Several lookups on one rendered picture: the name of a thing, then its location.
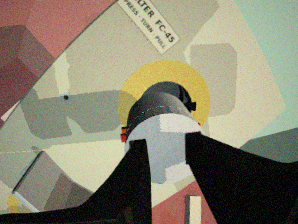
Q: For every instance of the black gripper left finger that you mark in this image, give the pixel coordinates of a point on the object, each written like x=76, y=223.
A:
x=124, y=198

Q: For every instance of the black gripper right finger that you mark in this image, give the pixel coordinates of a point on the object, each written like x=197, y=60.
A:
x=242, y=188

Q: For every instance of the grey cylinder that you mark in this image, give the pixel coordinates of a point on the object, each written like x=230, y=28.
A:
x=162, y=120

